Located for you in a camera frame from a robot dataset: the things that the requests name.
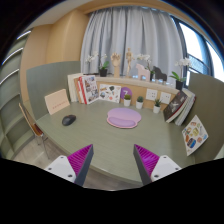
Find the small potted plant left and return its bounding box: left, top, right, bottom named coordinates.
left=124, top=94, right=131, bottom=107

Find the pink horse figurine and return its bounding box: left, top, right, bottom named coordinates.
left=136, top=64, right=150, bottom=81

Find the wooden hand model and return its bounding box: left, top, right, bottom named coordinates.
left=111, top=53, right=121, bottom=78

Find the green shelf unit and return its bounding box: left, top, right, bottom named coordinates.
left=0, top=30, right=33, bottom=159

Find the small potted plant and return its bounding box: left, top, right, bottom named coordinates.
left=153, top=99, right=161, bottom=114
left=136, top=96, right=144, bottom=109
left=124, top=94, right=131, bottom=107

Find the white wall socket left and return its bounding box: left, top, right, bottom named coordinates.
left=146, top=89, right=158, bottom=101

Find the black horse figurine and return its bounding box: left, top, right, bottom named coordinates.
left=153, top=66, right=167, bottom=82

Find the red spine magazine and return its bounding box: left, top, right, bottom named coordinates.
left=74, top=75, right=99, bottom=104

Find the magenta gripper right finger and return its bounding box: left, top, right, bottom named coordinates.
left=133, top=144, right=181, bottom=185

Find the white wall socket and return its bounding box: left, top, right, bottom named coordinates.
left=160, top=92, right=171, bottom=104
left=146, top=89, right=158, bottom=101

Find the small potted plant middle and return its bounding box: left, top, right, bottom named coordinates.
left=136, top=96, right=144, bottom=109

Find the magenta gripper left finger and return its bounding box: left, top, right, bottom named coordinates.
left=45, top=144, right=94, bottom=186

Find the white illustrated card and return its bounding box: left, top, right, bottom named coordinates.
left=99, top=84, right=121, bottom=103

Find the white orchid pot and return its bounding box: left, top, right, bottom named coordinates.
left=170, top=57, right=191, bottom=90
left=85, top=52, right=109, bottom=77

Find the small potted plant right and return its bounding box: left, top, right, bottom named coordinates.
left=153, top=99, right=161, bottom=114

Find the grey curtain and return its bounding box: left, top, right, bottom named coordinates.
left=81, top=6, right=183, bottom=87

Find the dark cover book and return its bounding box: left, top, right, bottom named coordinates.
left=163, top=91, right=188, bottom=121

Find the colourful sticker sheet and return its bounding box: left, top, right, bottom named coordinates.
left=182, top=115, right=209, bottom=155

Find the white orchid middle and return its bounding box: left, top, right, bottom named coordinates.
left=137, top=54, right=155, bottom=81

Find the white orchid right pot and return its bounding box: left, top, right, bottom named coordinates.
left=170, top=57, right=191, bottom=90

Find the purple round sign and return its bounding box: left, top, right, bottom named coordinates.
left=120, top=87, right=132, bottom=100

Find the white wall socket right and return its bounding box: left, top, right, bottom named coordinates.
left=160, top=92, right=171, bottom=104

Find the white leaning book stack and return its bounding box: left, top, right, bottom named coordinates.
left=174, top=88, right=196, bottom=126

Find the wooden chair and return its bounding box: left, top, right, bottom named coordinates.
left=18, top=102, right=51, bottom=160

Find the purple mouse pad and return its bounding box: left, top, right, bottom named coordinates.
left=107, top=108, right=141, bottom=129

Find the white orchid left pot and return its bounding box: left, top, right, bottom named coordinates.
left=85, top=52, right=109, bottom=77

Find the pink card sign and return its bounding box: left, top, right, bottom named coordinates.
left=44, top=89, right=70, bottom=115

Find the black computer mouse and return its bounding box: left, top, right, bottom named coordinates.
left=62, top=115, right=76, bottom=126

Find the wooden mannequin figure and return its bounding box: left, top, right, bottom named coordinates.
left=126, top=47, right=134, bottom=77

